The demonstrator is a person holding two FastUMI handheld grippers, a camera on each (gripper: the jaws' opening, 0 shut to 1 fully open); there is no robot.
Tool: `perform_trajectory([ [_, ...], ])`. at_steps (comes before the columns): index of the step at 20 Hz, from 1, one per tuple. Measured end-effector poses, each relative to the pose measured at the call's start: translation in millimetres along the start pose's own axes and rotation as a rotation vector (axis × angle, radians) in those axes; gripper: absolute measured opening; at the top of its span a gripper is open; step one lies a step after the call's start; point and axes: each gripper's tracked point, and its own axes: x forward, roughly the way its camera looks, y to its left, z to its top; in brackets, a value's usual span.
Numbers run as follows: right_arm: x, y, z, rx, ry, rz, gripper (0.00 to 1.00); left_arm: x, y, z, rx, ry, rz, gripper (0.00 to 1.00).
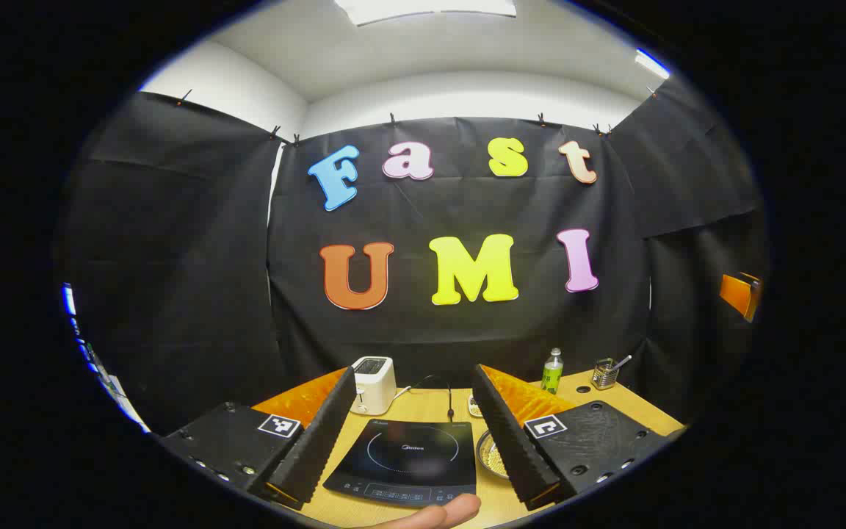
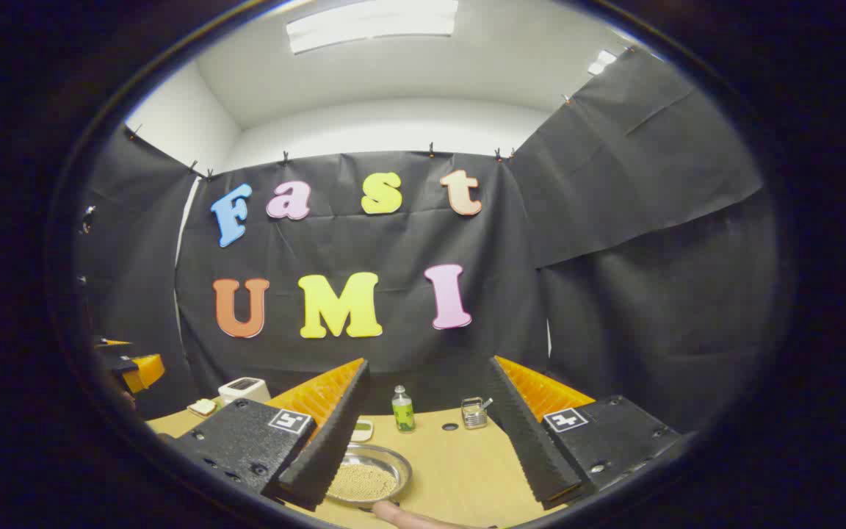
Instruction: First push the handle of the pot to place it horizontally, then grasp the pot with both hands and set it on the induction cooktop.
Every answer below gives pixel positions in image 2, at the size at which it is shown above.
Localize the stainless steel pot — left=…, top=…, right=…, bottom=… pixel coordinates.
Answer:
left=324, top=443, right=413, bottom=508

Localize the white toaster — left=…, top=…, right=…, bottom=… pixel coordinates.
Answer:
left=217, top=377, right=271, bottom=406

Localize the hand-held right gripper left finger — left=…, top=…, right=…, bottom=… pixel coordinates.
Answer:
left=172, top=358, right=371, bottom=512

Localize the green label drink bottle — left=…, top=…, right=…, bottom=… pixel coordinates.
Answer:
left=391, top=385, right=416, bottom=433

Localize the black backdrop cloth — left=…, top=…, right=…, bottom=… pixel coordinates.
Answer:
left=74, top=48, right=780, bottom=434

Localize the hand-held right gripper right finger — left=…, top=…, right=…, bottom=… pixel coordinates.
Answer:
left=485, top=356, right=682, bottom=511

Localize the pile of soybeans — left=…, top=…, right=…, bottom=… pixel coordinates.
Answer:
left=329, top=463, right=398, bottom=500

